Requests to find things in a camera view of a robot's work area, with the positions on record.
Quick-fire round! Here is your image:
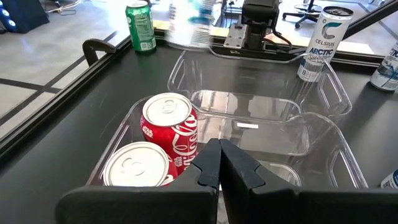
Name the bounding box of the red Coca-Cola can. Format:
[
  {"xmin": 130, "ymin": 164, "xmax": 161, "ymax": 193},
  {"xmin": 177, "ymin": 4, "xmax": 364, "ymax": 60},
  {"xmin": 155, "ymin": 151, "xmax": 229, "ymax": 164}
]
[
  {"xmin": 140, "ymin": 92, "xmax": 199, "ymax": 175},
  {"xmin": 101, "ymin": 141, "xmax": 178, "ymax": 187}
]

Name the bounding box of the silver metal bracket plate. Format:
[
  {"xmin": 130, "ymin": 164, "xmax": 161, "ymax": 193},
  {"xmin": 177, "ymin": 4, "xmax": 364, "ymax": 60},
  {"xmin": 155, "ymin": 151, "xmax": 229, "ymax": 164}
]
[{"xmin": 223, "ymin": 24, "xmax": 249, "ymax": 50}]

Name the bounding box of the black diagonal frame brace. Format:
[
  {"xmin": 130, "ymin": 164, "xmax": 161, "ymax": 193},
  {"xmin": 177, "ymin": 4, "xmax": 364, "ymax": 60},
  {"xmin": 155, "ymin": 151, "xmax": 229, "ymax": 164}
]
[{"xmin": 341, "ymin": 0, "xmax": 398, "ymax": 41}]

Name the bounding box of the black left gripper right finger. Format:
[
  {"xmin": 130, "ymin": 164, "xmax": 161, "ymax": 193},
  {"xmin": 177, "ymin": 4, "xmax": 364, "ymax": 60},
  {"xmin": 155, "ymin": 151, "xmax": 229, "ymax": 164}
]
[{"xmin": 220, "ymin": 139, "xmax": 398, "ymax": 224}]

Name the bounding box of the green Sprite can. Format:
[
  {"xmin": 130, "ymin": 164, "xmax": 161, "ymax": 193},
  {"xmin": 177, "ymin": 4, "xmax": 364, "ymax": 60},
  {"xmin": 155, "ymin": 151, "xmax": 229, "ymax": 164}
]
[{"xmin": 125, "ymin": 0, "xmax": 157, "ymax": 52}]

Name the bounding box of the black office chair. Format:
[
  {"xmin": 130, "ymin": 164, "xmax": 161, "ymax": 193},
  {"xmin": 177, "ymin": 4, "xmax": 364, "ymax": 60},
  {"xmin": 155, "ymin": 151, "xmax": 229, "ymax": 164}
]
[{"xmin": 282, "ymin": 0, "xmax": 323, "ymax": 29}]

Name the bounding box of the white Celsius can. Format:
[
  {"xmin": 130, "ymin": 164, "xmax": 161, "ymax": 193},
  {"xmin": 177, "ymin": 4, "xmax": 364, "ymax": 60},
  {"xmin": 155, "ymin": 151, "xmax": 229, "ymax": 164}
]
[
  {"xmin": 379, "ymin": 169, "xmax": 398, "ymax": 190},
  {"xmin": 166, "ymin": 0, "xmax": 217, "ymax": 49},
  {"xmin": 369, "ymin": 42, "xmax": 398, "ymax": 92},
  {"xmin": 297, "ymin": 6, "xmax": 354, "ymax": 83}
]

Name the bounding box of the black table clamp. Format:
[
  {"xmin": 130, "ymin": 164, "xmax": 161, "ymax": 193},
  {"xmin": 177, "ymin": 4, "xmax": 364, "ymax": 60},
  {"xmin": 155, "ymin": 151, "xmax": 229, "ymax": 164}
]
[{"xmin": 82, "ymin": 39, "xmax": 118, "ymax": 67}]

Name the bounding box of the clear plastic bin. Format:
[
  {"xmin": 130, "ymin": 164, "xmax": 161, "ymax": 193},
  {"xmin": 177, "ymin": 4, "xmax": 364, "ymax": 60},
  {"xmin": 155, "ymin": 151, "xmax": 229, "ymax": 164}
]
[
  {"xmin": 167, "ymin": 48, "xmax": 353, "ymax": 124},
  {"xmin": 86, "ymin": 90, "xmax": 369, "ymax": 191}
]

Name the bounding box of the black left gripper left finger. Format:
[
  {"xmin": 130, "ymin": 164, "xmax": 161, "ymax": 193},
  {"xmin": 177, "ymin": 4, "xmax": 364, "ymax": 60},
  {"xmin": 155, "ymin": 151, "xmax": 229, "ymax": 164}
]
[{"xmin": 55, "ymin": 138, "xmax": 222, "ymax": 224}]

